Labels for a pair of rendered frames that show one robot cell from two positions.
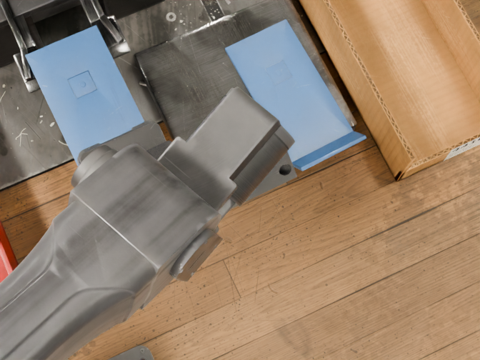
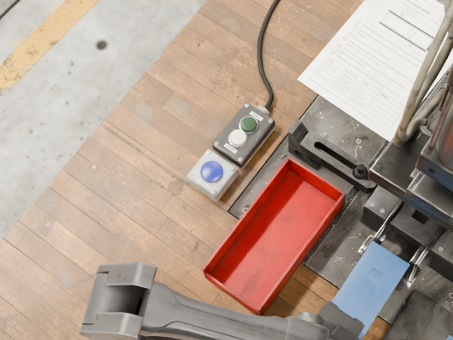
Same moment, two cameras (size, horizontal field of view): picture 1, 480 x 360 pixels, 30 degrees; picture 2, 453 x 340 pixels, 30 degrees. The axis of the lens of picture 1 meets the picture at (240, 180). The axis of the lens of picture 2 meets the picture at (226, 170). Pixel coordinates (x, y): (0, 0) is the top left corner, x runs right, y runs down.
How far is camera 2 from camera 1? 0.59 m
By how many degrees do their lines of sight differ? 24
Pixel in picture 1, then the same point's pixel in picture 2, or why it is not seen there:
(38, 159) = (332, 274)
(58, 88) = (365, 266)
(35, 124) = (349, 262)
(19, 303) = (235, 324)
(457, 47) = not seen: outside the picture
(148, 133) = (355, 327)
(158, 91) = (404, 314)
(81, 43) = (395, 263)
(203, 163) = not seen: outside the picture
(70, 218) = (279, 322)
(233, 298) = not seen: outside the picture
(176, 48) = (433, 309)
